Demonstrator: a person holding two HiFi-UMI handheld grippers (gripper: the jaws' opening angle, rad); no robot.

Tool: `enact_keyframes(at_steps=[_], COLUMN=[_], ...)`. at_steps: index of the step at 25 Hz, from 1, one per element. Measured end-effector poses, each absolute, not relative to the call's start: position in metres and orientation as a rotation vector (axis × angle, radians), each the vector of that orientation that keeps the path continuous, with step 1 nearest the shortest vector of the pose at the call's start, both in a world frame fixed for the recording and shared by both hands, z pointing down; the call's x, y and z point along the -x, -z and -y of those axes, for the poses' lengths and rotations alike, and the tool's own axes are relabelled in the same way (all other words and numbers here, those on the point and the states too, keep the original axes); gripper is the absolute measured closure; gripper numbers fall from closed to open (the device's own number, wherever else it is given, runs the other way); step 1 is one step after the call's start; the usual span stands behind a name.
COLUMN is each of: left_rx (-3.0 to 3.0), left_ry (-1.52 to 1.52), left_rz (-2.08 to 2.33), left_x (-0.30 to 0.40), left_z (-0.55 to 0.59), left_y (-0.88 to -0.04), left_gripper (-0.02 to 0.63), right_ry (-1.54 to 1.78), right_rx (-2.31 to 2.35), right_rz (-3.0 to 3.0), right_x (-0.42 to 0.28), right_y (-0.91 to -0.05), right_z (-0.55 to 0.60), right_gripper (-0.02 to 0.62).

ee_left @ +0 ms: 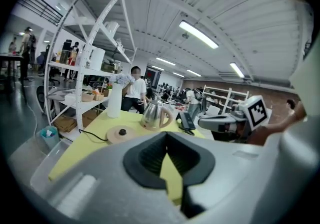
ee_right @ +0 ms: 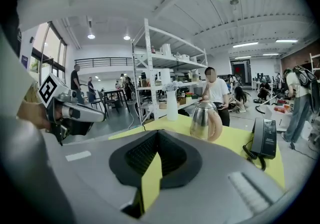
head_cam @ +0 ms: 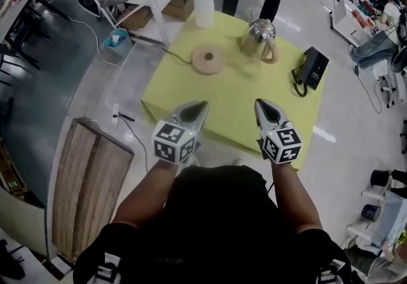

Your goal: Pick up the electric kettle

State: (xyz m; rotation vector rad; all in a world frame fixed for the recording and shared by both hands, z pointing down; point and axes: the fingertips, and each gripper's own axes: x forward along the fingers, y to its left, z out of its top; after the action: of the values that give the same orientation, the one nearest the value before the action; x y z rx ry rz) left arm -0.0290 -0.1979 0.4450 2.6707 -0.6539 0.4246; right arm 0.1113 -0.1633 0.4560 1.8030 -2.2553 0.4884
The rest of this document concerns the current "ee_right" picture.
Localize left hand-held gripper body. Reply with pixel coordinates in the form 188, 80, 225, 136
38, 72, 78, 144

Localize black vacuum hose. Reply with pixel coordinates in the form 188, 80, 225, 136
254, 94, 278, 115

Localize silver electric kettle beige handle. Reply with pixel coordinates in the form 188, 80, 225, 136
189, 94, 224, 143

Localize white floor cable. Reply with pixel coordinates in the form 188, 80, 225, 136
127, 110, 136, 131

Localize white metal shelving rack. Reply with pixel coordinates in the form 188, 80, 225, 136
131, 18, 210, 125

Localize long table black legs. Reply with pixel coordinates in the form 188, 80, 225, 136
102, 88, 131, 116

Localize person's left hand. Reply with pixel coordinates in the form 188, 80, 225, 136
33, 103, 63, 129

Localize black chair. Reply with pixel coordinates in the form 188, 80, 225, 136
86, 91, 105, 111

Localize person's left forearm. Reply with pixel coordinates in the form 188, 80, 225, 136
16, 100, 37, 125

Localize white vase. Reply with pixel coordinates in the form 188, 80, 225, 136
165, 89, 180, 122

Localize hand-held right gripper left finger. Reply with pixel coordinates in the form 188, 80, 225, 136
41, 129, 160, 224

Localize desk with black monitors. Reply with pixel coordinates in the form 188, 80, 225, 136
251, 72, 276, 86

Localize black coiled telephone cord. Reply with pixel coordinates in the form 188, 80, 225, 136
242, 140, 267, 171

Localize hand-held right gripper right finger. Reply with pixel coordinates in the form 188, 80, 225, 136
144, 129, 286, 224

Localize dark double door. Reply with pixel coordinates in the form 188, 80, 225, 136
230, 59, 252, 86

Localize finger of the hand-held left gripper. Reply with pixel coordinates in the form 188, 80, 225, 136
61, 121, 95, 136
61, 102, 106, 123

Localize black desk telephone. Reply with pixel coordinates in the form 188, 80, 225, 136
249, 117, 278, 160

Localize large glass window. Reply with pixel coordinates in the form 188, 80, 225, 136
29, 21, 68, 86

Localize white cylindrical container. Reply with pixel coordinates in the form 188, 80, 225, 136
159, 69, 171, 85

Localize yellow-green tablecloth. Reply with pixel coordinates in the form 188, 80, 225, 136
107, 114, 286, 215

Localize black balcony railing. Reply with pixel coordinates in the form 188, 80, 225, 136
74, 57, 141, 69

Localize white low cabinet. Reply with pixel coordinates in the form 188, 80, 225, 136
264, 104, 293, 132

